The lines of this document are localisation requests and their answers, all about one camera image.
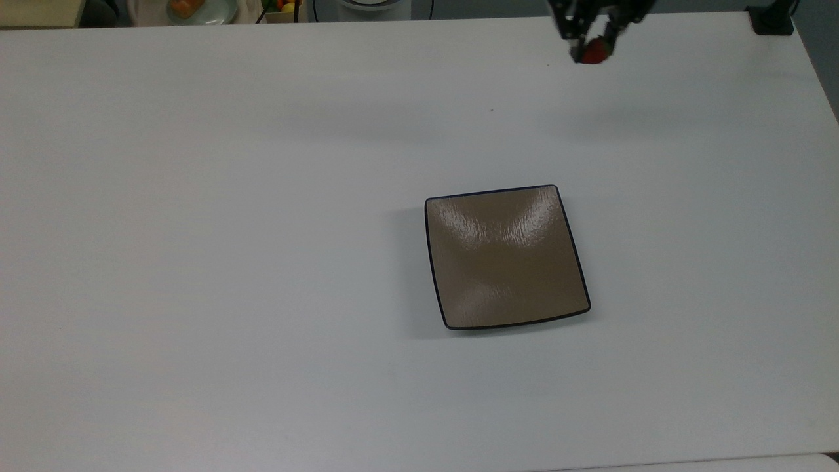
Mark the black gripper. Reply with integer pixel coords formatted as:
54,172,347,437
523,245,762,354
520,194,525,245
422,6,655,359
547,0,657,64

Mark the red strawberry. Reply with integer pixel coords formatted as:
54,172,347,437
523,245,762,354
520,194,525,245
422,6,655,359
579,38,614,65

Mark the square brown ceramic plate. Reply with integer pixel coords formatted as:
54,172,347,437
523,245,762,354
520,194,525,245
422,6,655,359
424,184,592,330

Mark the pale round plate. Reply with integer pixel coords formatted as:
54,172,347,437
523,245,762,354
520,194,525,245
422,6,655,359
165,0,239,26

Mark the black table clamp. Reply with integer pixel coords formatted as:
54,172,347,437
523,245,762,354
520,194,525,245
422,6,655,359
745,0,800,36

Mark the box of colourful fruit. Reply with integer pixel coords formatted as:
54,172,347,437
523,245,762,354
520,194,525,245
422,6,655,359
261,0,303,24

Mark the light wooden furniture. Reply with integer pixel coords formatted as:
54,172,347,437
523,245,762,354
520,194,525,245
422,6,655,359
0,0,87,29

